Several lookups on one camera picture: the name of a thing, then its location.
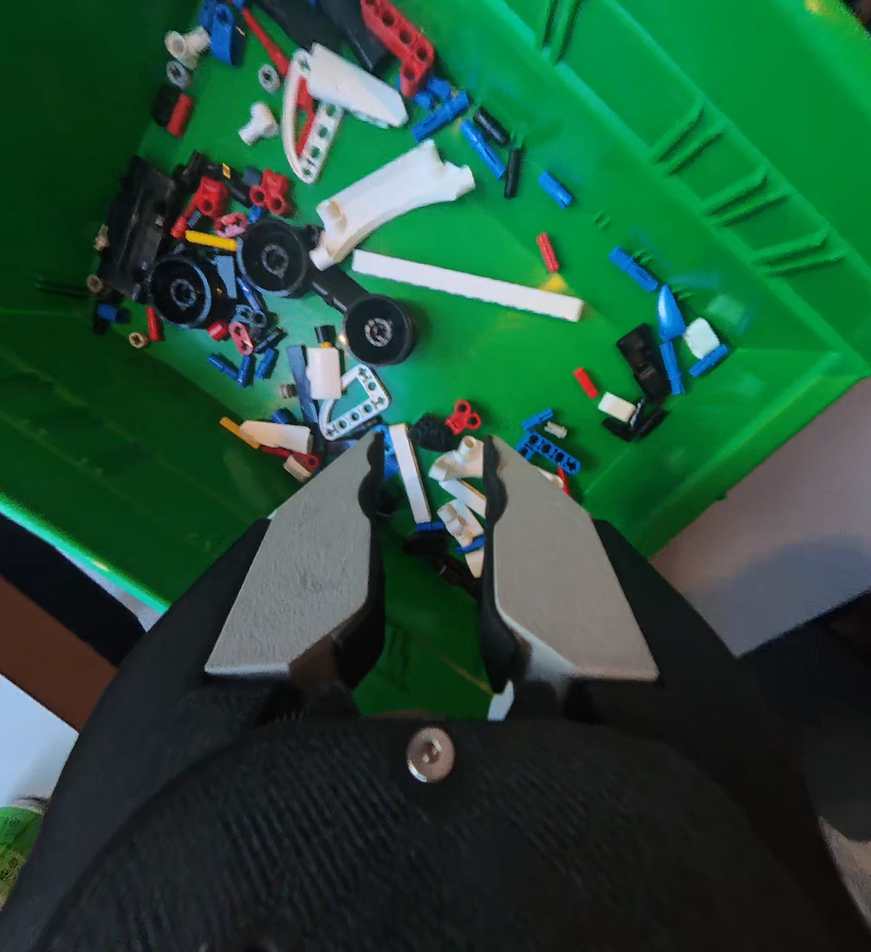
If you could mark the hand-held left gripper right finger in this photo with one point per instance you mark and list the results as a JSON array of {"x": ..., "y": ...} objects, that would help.
[{"x": 562, "y": 595}]

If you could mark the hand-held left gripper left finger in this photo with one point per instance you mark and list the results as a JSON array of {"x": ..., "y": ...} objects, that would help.
[{"x": 309, "y": 587}]

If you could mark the green plastic bin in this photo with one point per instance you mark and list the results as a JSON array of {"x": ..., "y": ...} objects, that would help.
[{"x": 71, "y": 416}]

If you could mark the pile of small toy bricks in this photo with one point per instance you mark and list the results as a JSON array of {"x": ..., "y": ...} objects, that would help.
[{"x": 628, "y": 265}]

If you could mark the black toy wheel rim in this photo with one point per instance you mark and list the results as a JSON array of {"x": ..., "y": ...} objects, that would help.
[
  {"x": 275, "y": 258},
  {"x": 379, "y": 331},
  {"x": 182, "y": 291}
]

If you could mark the long white toy beam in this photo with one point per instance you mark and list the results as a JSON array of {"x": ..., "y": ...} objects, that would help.
[{"x": 472, "y": 286}]

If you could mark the white table with wooden edge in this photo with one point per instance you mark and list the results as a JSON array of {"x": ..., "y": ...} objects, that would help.
[{"x": 4, "y": 729}]

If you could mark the white curved toy arch panel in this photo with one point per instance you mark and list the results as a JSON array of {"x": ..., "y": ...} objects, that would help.
[{"x": 390, "y": 197}]

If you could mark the black rectangular toy panel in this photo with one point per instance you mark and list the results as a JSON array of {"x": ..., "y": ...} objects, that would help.
[{"x": 138, "y": 223}]

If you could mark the white curved holed toy beam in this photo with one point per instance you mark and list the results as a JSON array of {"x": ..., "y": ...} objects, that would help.
[{"x": 289, "y": 111}]

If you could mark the white wedge toy panel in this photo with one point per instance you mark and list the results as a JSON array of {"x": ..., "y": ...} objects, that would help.
[{"x": 353, "y": 89}]

